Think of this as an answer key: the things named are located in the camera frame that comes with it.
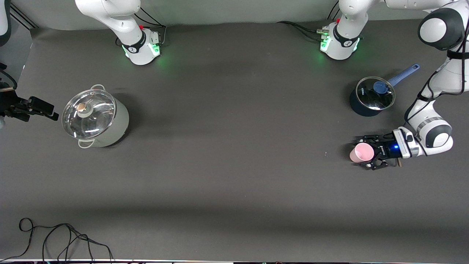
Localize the black aluminium frame rail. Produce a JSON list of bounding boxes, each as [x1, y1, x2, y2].
[[10, 4, 38, 29]]

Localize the black arm base cables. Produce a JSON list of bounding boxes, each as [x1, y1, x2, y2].
[[277, 7, 341, 41], [134, 7, 167, 47]]

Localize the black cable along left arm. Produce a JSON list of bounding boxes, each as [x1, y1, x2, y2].
[[404, 22, 469, 127]]

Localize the black left arm base cables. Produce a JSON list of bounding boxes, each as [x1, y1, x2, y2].
[[277, 7, 341, 41]]

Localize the glass lid with blue knob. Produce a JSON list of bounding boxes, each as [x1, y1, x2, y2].
[[355, 76, 396, 111]]

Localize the grey-green stockpot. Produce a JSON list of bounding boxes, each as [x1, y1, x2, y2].
[[62, 84, 130, 149]]

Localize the dark blue saucepan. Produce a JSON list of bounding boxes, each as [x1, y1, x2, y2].
[[349, 64, 421, 117]]

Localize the dark grey table mat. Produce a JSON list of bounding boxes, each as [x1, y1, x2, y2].
[[0, 13, 469, 261]]

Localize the pink plastic cup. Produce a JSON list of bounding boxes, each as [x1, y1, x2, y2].
[[349, 143, 375, 164]]

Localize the thin black loose cable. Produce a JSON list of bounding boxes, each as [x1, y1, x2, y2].
[[0, 217, 114, 263]]

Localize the glass lid with wooden knob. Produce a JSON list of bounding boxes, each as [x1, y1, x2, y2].
[[62, 89, 117, 140]]

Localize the black right arm base cables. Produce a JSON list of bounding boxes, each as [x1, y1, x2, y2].
[[134, 7, 167, 47]]

